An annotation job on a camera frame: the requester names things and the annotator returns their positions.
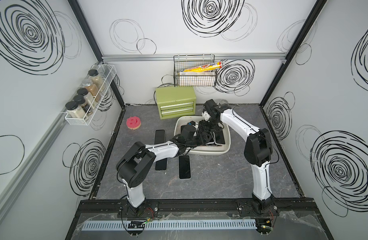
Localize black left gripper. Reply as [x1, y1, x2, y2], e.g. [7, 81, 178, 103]
[184, 131, 212, 148]

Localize white plastic storage box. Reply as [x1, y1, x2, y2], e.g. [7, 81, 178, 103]
[174, 116, 231, 156]

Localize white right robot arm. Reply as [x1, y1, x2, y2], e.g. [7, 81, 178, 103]
[202, 100, 274, 215]

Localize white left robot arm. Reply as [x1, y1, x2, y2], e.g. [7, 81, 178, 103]
[116, 124, 214, 212]

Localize rightmost black phone in box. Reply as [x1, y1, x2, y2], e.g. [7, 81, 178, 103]
[214, 130, 226, 145]

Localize white box in basket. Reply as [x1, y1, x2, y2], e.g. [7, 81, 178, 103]
[177, 72, 216, 77]

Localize green metal drawer toolbox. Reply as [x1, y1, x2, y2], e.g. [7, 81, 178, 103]
[156, 86, 197, 120]

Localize pink smiley sponge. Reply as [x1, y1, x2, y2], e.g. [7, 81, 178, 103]
[126, 116, 141, 130]

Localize spice jar brown contents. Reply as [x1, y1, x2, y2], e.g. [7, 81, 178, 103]
[82, 78, 101, 103]

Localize spice jar black lid rear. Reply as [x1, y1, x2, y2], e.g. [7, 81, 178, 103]
[88, 69, 104, 92]

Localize spice jar black lid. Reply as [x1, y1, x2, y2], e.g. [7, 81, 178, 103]
[88, 69, 104, 92]
[65, 101, 86, 119]

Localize spice jar white contents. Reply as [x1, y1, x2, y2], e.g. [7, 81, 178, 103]
[77, 88, 97, 109]

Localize spice jar dark contents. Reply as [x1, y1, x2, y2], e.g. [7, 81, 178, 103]
[73, 95, 92, 116]

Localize spice jar black lid front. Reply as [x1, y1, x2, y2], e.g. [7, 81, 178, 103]
[65, 101, 86, 119]

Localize black wire wall basket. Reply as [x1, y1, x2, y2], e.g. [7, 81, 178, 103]
[174, 55, 217, 87]

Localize grey slotted cable duct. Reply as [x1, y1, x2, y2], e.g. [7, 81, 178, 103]
[81, 219, 257, 231]

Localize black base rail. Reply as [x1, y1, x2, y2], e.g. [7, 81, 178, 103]
[77, 198, 317, 218]

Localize clear wall spice shelf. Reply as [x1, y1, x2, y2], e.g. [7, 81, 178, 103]
[65, 64, 117, 131]

